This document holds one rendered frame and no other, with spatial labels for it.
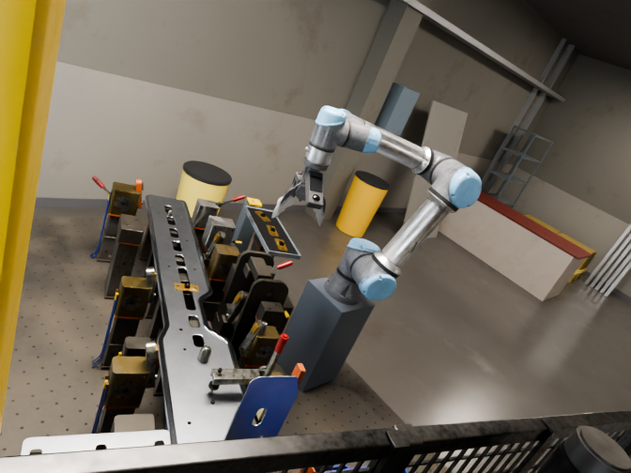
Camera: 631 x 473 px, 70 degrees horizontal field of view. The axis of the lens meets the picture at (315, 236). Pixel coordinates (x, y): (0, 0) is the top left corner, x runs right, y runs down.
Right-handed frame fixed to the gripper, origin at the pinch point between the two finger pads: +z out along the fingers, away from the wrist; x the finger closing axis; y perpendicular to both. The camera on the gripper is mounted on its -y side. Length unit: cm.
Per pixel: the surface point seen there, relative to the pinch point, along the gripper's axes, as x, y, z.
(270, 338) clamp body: -0.3, -13.3, 33.0
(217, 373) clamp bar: 16.5, -32.2, 30.8
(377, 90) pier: -144, 360, -5
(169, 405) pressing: 27, -37, 38
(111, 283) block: 52, 38, 60
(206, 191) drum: 14, 214, 91
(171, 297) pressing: 30.1, 6.5, 38.5
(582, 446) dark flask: -18, -89, -21
